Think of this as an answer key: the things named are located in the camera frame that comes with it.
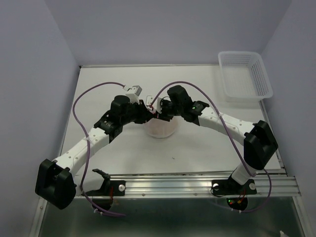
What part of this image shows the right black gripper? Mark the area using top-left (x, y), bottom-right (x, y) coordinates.
top-left (153, 99), bottom-right (183, 122)

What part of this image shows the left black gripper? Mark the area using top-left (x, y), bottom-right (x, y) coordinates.
top-left (120, 100), bottom-right (153, 125)

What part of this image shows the white mesh laundry bag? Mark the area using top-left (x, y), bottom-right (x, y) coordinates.
top-left (144, 118), bottom-right (179, 139)

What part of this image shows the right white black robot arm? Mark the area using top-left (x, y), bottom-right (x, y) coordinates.
top-left (147, 85), bottom-right (278, 193)

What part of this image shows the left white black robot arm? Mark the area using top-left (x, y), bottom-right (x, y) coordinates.
top-left (35, 95), bottom-right (155, 209)

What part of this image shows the white plastic basket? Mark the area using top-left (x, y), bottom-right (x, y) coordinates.
top-left (218, 51), bottom-right (273, 103)

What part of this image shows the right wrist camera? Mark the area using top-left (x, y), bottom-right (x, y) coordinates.
top-left (146, 95), bottom-right (155, 110)

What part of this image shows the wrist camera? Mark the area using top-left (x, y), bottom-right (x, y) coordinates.
top-left (146, 95), bottom-right (155, 110)
top-left (123, 85), bottom-right (142, 104)

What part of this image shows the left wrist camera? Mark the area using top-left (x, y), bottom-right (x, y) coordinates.
top-left (123, 85), bottom-right (142, 104)

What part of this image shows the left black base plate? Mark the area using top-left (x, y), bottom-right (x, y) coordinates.
top-left (85, 180), bottom-right (126, 197)

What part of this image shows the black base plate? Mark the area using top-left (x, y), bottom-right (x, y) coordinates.
top-left (211, 179), bottom-right (257, 196)
top-left (85, 180), bottom-right (126, 197)

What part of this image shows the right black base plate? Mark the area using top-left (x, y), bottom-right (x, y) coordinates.
top-left (211, 179), bottom-right (257, 196)

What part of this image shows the aluminium frame rail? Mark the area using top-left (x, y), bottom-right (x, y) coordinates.
top-left (83, 174), bottom-right (301, 199)

